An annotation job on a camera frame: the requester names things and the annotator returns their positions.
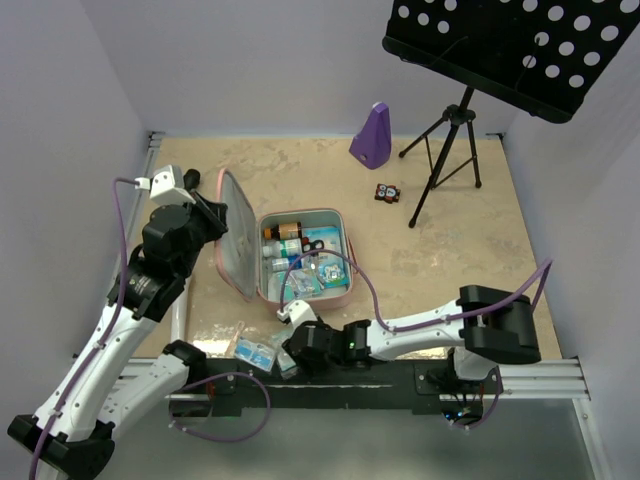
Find owl pattern block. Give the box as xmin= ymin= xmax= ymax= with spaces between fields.
xmin=374 ymin=183 xmax=401 ymax=204

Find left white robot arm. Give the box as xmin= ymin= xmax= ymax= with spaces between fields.
xmin=7 ymin=191 xmax=228 ymax=479

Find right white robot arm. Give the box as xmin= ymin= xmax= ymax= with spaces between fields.
xmin=277 ymin=285 xmax=541 ymax=393

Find purple metronome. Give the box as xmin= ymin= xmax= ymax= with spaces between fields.
xmin=349 ymin=102 xmax=392 ymax=170

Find teal blister pack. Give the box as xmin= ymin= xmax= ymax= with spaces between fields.
xmin=270 ymin=329 xmax=299 ymax=380

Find blue white sachet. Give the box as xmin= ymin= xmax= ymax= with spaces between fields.
xmin=233 ymin=337 xmax=277 ymax=373

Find black handled scissors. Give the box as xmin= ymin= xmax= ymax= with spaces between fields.
xmin=301 ymin=240 xmax=324 ymax=269

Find teal topped zip bag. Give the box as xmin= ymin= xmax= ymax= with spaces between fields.
xmin=277 ymin=269 xmax=322 ymax=302

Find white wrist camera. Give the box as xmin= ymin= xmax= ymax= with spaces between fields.
xmin=276 ymin=300 xmax=317 ymax=329
xmin=134 ymin=165 xmax=195 ymax=206

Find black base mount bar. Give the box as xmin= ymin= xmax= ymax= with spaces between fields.
xmin=169 ymin=358 xmax=502 ymax=418

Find white tube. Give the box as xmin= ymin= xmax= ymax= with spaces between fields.
xmin=170 ymin=289 xmax=189 ymax=342

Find brown medicine bottle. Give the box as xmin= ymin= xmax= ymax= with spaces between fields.
xmin=263 ymin=222 xmax=303 ymax=240

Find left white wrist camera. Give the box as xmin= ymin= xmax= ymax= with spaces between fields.
xmin=134 ymin=165 xmax=195 ymax=206

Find black microphone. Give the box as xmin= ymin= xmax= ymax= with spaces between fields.
xmin=183 ymin=169 xmax=201 ymax=191

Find black music stand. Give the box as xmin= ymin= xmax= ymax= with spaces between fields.
xmin=382 ymin=0 xmax=640 ymax=229

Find white green bottle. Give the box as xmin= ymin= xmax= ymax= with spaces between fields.
xmin=262 ymin=239 xmax=303 ymax=258

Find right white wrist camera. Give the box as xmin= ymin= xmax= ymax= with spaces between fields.
xmin=276 ymin=300 xmax=317 ymax=329

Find pink medicine kit case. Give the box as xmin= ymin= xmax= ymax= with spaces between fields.
xmin=215 ymin=169 xmax=353 ymax=311

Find large blue packet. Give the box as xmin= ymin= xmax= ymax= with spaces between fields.
xmin=302 ymin=226 xmax=349 ymax=288

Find white blue small bottle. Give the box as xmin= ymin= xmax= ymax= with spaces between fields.
xmin=271 ymin=256 xmax=303 ymax=273

